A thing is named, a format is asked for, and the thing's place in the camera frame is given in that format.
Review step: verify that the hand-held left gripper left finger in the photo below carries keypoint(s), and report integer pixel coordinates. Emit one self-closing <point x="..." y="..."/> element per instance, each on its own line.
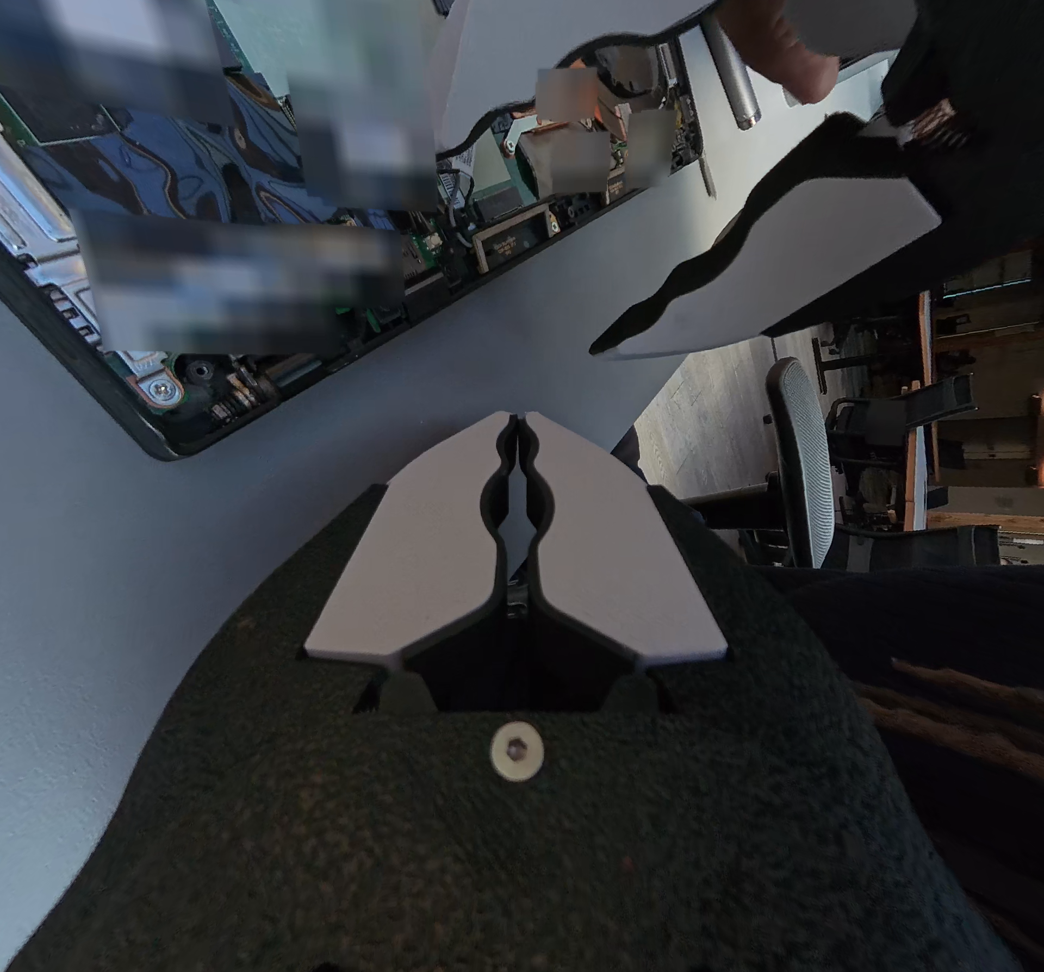
<point x="408" y="564"/>

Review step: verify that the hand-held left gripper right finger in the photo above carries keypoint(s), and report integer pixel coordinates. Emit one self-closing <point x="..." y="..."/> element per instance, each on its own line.
<point x="620" y="564"/>

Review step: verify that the dark grey electric screwdriver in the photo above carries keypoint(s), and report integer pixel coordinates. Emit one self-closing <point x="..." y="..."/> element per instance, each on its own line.
<point x="730" y="75"/>

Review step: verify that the black laptop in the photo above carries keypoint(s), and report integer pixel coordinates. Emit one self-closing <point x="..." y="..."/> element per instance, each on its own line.
<point x="204" y="156"/>

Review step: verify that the grey desk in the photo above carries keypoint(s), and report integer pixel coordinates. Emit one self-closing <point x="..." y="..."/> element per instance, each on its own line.
<point x="326" y="401"/>

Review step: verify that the orange-edged background desk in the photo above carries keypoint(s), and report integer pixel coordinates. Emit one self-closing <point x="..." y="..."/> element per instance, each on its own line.
<point x="926" y="417"/>

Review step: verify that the person's right hand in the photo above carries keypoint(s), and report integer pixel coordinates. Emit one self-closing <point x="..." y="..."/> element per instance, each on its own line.
<point x="767" y="26"/>

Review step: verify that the black office chair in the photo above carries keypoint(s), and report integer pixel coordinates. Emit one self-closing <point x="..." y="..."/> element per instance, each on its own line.
<point x="897" y="417"/>

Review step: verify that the mesh back office chair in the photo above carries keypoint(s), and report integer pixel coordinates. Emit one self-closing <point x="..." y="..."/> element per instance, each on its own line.
<point x="803" y="458"/>

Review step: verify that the person's dark clothing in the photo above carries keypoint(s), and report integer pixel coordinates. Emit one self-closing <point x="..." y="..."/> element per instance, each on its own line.
<point x="938" y="621"/>

